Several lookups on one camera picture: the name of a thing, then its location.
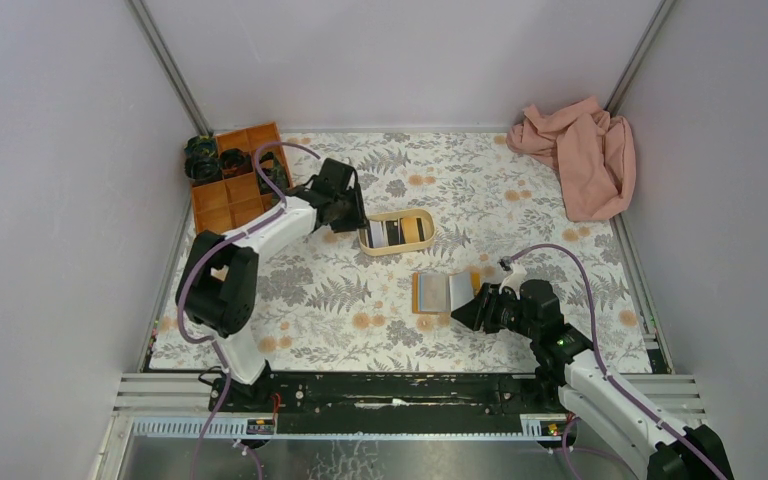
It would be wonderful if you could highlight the yellow leather card holder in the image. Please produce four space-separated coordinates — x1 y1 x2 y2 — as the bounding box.
412 270 481 314

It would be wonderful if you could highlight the grey card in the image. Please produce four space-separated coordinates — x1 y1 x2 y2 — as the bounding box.
368 221 388 249

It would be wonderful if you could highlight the orange card with black stripe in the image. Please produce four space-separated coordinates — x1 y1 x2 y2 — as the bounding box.
399 216 426 244

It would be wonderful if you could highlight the beige oval plastic tray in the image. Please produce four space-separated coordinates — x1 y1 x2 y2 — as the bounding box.
358 208 437 257

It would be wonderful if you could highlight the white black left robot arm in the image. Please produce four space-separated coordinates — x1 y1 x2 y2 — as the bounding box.
176 158 368 385

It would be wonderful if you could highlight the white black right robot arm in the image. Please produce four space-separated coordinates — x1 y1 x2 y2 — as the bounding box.
451 280 734 479

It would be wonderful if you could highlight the orange compartment organizer tray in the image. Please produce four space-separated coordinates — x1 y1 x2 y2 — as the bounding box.
184 123 281 234

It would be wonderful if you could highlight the floral patterned table mat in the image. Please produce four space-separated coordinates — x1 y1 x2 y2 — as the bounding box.
148 131 654 374

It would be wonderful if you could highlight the pink crumpled cloth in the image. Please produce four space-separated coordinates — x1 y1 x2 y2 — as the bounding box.
506 96 637 222

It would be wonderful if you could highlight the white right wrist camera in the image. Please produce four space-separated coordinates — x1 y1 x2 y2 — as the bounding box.
499 257 527 297

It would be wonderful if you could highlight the dark camouflage strap in tray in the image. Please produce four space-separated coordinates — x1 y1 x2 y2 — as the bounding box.
255 151 291 220

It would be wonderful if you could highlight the dark rolled strap in tray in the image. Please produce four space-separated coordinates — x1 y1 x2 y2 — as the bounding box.
218 148 254 179

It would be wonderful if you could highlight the dark camouflage rolled strap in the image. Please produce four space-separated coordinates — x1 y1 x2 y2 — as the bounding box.
183 135 224 186

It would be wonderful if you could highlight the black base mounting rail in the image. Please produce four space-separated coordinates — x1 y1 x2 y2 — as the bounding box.
208 369 600 437

